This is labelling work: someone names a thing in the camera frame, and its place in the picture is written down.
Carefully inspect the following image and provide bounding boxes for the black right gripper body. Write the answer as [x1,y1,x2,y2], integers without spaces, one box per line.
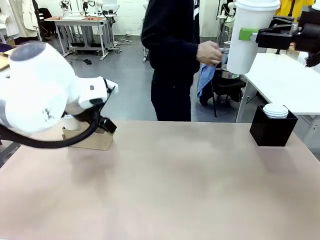
[295,10,320,55]

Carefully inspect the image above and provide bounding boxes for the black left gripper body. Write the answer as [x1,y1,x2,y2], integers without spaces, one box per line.
[64,103,103,124]

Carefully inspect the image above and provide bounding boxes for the white paper cup with lid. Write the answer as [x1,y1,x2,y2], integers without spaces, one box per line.
[225,0,281,75]

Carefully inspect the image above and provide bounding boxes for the blue cloth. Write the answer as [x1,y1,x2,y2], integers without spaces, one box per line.
[196,53,228,99]

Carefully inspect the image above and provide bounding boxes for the person's right forearm black sleeve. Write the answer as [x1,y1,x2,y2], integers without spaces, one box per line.
[159,40,201,63]

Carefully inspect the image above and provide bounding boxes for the brown cardboard cup carrier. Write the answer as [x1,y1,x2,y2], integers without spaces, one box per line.
[61,126,115,151]

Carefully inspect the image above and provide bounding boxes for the black square cup box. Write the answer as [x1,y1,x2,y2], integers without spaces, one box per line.
[249,104,299,147]

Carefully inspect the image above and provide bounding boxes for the person's right hand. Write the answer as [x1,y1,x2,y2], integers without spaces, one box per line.
[195,40,224,68]

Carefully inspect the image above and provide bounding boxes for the person in yellow jacket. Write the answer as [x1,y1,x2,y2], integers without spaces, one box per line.
[274,0,315,23]

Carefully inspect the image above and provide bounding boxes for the large white table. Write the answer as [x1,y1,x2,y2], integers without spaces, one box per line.
[234,52,320,123]

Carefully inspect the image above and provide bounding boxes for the silver metal pot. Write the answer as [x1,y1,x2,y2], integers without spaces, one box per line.
[215,63,243,81]

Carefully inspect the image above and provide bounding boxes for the stack of white paper cups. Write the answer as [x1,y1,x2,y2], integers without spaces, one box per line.
[262,103,290,120]

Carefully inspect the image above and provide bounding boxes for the person in black hoodie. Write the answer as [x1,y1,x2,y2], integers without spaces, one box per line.
[140,0,201,123]

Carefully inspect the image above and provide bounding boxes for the white table with papers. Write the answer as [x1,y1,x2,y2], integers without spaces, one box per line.
[0,44,16,76]

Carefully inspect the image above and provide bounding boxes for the brown paper envelope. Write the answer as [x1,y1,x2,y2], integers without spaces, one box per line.
[0,47,15,71]

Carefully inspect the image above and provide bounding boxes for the grey workbench with brown mat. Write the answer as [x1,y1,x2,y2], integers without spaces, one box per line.
[51,15,116,62]

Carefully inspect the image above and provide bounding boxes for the black stand pole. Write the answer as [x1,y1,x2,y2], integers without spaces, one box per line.
[31,0,44,43]

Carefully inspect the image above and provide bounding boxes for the black office chair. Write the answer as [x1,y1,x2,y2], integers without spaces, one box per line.
[37,7,57,42]

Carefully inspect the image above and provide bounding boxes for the white hanging lab coats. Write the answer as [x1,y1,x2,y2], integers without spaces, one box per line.
[0,0,39,39]

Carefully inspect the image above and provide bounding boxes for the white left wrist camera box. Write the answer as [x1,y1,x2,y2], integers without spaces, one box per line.
[102,78,119,96]

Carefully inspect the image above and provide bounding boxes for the black left arm cable sleeve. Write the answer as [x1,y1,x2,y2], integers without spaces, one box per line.
[0,104,107,150]

